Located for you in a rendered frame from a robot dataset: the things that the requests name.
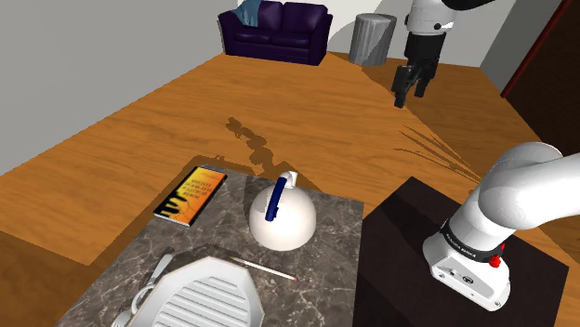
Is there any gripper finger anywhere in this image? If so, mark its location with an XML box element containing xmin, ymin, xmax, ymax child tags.
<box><xmin>390</xmin><ymin>64</ymin><xmax>418</xmax><ymax>110</ymax></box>
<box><xmin>414</xmin><ymin>74</ymin><xmax>432</xmax><ymax>98</ymax></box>

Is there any grey cylindrical stool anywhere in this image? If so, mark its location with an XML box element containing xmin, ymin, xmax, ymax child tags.
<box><xmin>348</xmin><ymin>12</ymin><xmax>398</xmax><ymax>67</ymax></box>

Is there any dark wooden door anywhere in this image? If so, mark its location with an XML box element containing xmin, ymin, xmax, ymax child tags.
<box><xmin>499</xmin><ymin>0</ymin><xmax>580</xmax><ymax>155</ymax></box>

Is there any dark purple sofa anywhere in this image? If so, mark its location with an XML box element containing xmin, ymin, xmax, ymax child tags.
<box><xmin>217</xmin><ymin>0</ymin><xmax>335</xmax><ymax>67</ymax></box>

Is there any marble table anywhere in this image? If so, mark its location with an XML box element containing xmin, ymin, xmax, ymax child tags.
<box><xmin>53</xmin><ymin>155</ymin><xmax>365</xmax><ymax>327</ymax></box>

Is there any blue cloth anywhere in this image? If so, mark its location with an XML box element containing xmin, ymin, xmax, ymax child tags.
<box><xmin>237</xmin><ymin>0</ymin><xmax>262</xmax><ymax>27</ymax></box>

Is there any white pencil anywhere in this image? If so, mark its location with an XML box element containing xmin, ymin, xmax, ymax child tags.
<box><xmin>229</xmin><ymin>256</ymin><xmax>298</xmax><ymax>282</ymax></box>

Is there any orange and black book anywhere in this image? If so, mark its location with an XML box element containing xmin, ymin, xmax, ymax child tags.
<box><xmin>152</xmin><ymin>164</ymin><xmax>229</xmax><ymax>228</ymax></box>

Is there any white ribbed octagonal plate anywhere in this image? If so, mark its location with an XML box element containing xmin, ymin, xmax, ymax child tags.
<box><xmin>127</xmin><ymin>255</ymin><xmax>265</xmax><ymax>327</ymax></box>

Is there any white teapot with blue handle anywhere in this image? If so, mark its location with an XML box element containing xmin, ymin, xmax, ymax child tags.
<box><xmin>248</xmin><ymin>171</ymin><xmax>318</xmax><ymax>253</ymax></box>

